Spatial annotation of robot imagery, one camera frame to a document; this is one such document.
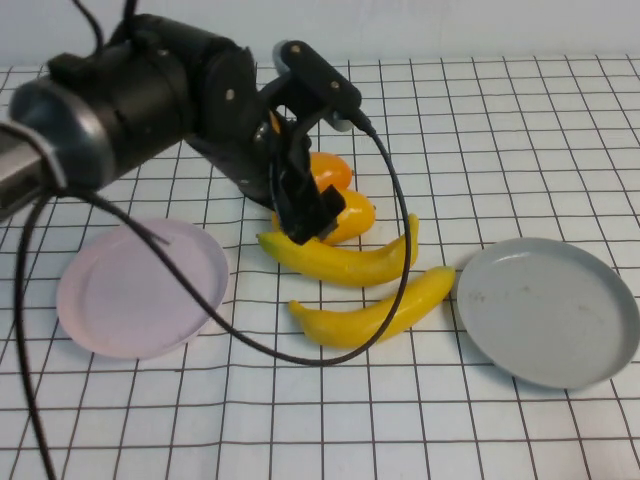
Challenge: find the reddish orange mango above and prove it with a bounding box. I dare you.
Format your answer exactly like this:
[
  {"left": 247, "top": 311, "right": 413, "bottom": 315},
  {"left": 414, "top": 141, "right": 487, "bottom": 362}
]
[{"left": 307, "top": 152, "right": 354, "bottom": 192}]

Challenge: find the plain yellow banana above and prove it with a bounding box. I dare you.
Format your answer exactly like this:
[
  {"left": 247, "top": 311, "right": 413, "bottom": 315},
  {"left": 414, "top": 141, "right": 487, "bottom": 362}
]
[{"left": 287, "top": 265, "right": 456, "bottom": 350}]

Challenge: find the white checked tablecloth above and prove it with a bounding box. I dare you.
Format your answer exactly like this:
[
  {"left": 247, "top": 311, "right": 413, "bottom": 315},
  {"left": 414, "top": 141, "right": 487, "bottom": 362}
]
[{"left": 0, "top": 57, "right": 640, "bottom": 480}]

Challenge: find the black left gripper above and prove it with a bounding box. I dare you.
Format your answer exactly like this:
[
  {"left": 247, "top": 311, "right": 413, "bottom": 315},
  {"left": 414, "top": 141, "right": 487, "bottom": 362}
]
[{"left": 187, "top": 79, "right": 347, "bottom": 247}]

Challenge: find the black camera cable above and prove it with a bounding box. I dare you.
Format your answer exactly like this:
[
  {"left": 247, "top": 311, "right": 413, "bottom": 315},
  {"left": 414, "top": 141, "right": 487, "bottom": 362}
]
[{"left": 84, "top": 112, "right": 420, "bottom": 367}]

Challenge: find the grey round plate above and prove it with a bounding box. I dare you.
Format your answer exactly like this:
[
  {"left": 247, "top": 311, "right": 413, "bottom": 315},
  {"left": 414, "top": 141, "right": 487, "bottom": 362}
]
[{"left": 454, "top": 237, "right": 640, "bottom": 390}]

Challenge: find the yellow orange mango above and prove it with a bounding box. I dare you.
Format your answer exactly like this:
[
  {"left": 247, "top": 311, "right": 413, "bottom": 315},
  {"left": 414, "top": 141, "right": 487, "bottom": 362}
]
[{"left": 271, "top": 188, "right": 377, "bottom": 246}]

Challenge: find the banana with green tip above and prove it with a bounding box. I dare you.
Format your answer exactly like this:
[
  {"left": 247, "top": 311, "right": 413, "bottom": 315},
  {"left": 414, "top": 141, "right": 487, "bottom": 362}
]
[{"left": 255, "top": 213, "right": 420, "bottom": 289}]

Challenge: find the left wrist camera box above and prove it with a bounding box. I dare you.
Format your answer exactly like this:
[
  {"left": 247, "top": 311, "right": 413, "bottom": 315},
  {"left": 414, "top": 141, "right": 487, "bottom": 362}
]
[{"left": 272, "top": 39, "right": 364, "bottom": 134}]

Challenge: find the pink round plate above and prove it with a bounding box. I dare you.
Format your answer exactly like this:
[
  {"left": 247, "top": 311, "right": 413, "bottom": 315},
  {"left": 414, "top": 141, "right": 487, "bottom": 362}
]
[{"left": 55, "top": 218, "right": 230, "bottom": 360}]

